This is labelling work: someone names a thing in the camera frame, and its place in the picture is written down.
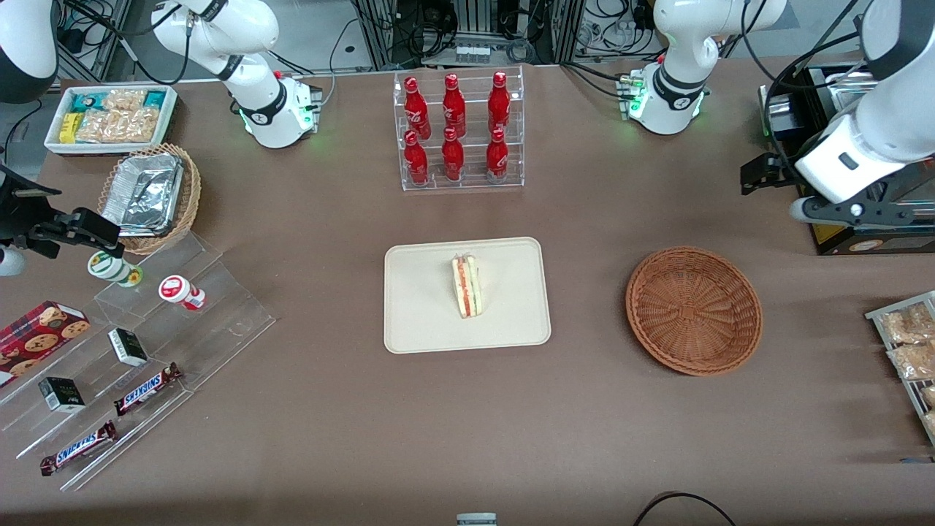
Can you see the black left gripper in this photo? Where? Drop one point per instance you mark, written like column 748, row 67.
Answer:
column 779, row 171

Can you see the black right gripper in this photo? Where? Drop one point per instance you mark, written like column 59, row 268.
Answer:
column 16, row 215

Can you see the triangle sandwich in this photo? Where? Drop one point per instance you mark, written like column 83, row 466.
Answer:
column 467, row 288

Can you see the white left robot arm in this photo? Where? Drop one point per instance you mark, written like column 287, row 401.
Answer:
column 679, row 44

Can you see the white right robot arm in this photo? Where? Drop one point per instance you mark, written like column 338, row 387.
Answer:
column 256, row 109

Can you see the light wicker basket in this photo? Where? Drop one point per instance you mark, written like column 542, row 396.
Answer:
column 188, row 208

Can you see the round brown wicker basket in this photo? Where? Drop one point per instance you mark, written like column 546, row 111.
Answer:
column 694, row 310

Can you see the beige plastic tray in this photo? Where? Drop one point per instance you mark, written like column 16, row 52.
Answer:
column 416, row 307

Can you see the green lidded yogurt cup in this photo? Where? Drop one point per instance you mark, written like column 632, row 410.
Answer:
column 113, row 268

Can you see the silver foil container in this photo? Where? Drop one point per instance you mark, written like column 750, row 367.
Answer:
column 142, row 193

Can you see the yellow snack packet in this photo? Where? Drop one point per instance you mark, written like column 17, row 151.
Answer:
column 69, row 128

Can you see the red cookie box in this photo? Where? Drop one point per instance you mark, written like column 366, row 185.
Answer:
column 40, row 336

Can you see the clear bag of crackers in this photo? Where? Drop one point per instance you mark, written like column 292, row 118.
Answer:
column 117, row 126

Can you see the red lidded yogurt cup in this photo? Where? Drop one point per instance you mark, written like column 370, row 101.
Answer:
column 177, row 290

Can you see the small black carton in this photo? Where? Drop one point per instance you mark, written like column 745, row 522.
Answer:
column 62, row 394
column 128, row 347

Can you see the black machine with yellow label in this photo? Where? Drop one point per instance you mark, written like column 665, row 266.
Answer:
column 869, row 239

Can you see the teal snack packet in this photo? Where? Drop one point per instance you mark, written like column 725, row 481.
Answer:
column 88, row 102

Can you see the white rectangular snack bin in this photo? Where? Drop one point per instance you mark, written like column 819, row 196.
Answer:
column 169, row 117

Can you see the clear acrylic stepped stand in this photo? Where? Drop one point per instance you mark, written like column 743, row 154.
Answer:
column 212, row 329

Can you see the Snickers chocolate bar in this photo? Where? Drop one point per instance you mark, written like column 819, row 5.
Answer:
column 146, row 389
column 79, row 447

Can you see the clear bag of pastries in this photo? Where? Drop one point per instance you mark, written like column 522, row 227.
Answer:
column 909, row 325
column 913, row 361

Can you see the red cola bottle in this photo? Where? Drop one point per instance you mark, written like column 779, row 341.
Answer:
column 497, row 161
column 416, row 109
column 499, row 104
column 416, row 162
column 453, row 159
column 453, row 108

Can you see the clear acrylic bottle rack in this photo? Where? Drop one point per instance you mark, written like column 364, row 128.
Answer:
column 467, row 183

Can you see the white power strip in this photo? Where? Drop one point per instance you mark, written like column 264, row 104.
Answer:
column 472, row 54

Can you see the small grey device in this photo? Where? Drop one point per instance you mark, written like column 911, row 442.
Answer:
column 476, row 520

